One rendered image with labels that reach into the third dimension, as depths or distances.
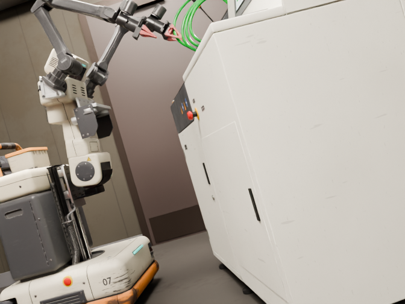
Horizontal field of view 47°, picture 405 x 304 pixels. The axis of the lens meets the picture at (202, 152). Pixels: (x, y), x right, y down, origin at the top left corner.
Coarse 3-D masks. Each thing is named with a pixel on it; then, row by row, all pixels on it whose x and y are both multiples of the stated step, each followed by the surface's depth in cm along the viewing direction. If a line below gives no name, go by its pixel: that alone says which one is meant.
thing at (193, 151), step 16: (192, 128) 213; (192, 144) 226; (192, 160) 242; (192, 176) 260; (208, 176) 208; (208, 192) 222; (208, 208) 236; (208, 224) 254; (224, 224) 203; (224, 240) 215; (224, 256) 229
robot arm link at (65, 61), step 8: (40, 0) 236; (32, 8) 237; (40, 8) 236; (48, 8) 242; (40, 16) 236; (48, 16) 236; (48, 24) 234; (48, 32) 233; (56, 32) 233; (56, 40) 231; (56, 48) 231; (64, 48) 229; (64, 56) 225; (72, 56) 233; (64, 64) 225; (72, 64) 225; (80, 72) 233
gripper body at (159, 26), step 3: (156, 21) 236; (159, 21) 237; (168, 21) 233; (156, 24) 236; (159, 24) 235; (162, 24) 235; (165, 24) 233; (156, 27) 236; (159, 27) 235; (162, 27) 232; (165, 27) 235; (156, 30) 237; (159, 30) 236; (162, 30) 232; (165, 30) 236; (159, 33) 238; (162, 33) 235; (165, 39) 241
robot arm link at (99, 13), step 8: (48, 0) 232; (56, 0) 234; (64, 0) 233; (72, 0) 232; (64, 8) 234; (72, 8) 231; (80, 8) 229; (88, 8) 228; (96, 8) 226; (104, 8) 224; (112, 8) 223; (96, 16) 226; (104, 16) 223
